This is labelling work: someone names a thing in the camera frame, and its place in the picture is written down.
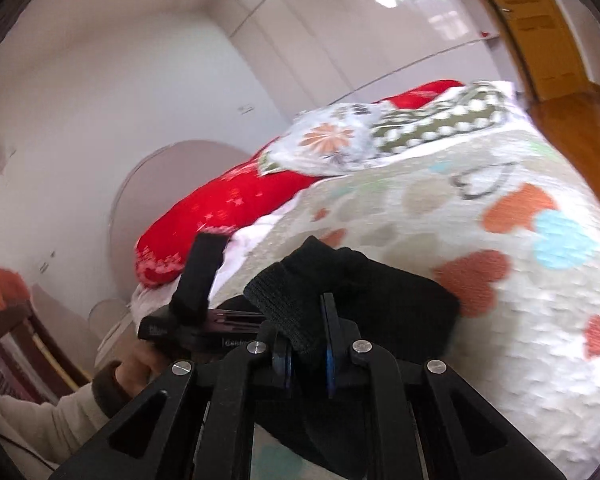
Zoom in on green sheep print bolster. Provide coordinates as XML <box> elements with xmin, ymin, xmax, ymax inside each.
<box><xmin>370</xmin><ymin>81</ymin><xmax>513</xmax><ymax>148</ymax></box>

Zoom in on red star print blanket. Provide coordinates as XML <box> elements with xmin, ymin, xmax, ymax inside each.
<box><xmin>135</xmin><ymin>160</ymin><xmax>321</xmax><ymax>288</ymax></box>

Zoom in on wooden door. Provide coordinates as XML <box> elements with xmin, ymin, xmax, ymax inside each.
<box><xmin>462</xmin><ymin>0</ymin><xmax>588</xmax><ymax>106</ymax></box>

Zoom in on person's left forearm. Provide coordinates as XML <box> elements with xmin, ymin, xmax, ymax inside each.
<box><xmin>0</xmin><ymin>360</ymin><xmax>146</xmax><ymax>466</ymax></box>

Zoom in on glossy white wardrobe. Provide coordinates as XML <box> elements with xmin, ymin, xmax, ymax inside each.
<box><xmin>195</xmin><ymin>0</ymin><xmax>518</xmax><ymax>126</ymax></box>

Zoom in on person's left hand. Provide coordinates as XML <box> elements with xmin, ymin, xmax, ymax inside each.
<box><xmin>115</xmin><ymin>341</ymin><xmax>177</xmax><ymax>397</ymax></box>

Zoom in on heart patterned quilted bedspread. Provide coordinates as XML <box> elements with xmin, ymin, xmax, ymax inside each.
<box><xmin>215</xmin><ymin>127</ymin><xmax>600</xmax><ymax>480</ymax></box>

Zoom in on floral white pillow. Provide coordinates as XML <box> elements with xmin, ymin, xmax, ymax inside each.
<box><xmin>257</xmin><ymin>102</ymin><xmax>396</xmax><ymax>177</ymax></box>

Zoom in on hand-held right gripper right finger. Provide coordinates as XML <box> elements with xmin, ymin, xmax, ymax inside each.
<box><xmin>320</xmin><ymin>292</ymin><xmax>568</xmax><ymax>480</ymax></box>

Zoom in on orange object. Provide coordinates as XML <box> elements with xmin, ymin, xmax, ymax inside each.
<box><xmin>0</xmin><ymin>267</ymin><xmax>31</xmax><ymax>313</ymax></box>

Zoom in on red pillow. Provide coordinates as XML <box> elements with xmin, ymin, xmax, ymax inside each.
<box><xmin>380</xmin><ymin>79</ymin><xmax>466</xmax><ymax>111</ymax></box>

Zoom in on white bed sheet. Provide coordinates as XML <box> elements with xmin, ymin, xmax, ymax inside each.
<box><xmin>95</xmin><ymin>215</ymin><xmax>291</xmax><ymax>366</ymax></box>

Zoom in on dark wooden chair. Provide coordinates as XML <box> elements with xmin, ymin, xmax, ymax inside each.
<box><xmin>0</xmin><ymin>305</ymin><xmax>93</xmax><ymax>403</ymax></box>

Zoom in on pink rounded headboard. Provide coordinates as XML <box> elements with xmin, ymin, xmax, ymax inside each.
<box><xmin>107</xmin><ymin>140</ymin><xmax>253</xmax><ymax>281</ymax></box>

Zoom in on black pants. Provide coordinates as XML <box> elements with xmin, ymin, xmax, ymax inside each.
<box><xmin>215</xmin><ymin>236</ymin><xmax>462</xmax><ymax>480</ymax></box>

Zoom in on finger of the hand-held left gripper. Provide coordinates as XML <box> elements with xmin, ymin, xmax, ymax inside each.
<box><xmin>172</xmin><ymin>232</ymin><xmax>230</xmax><ymax>322</ymax></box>

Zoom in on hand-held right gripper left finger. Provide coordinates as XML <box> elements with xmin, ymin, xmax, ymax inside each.
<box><xmin>47</xmin><ymin>332</ymin><xmax>293</xmax><ymax>480</ymax></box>

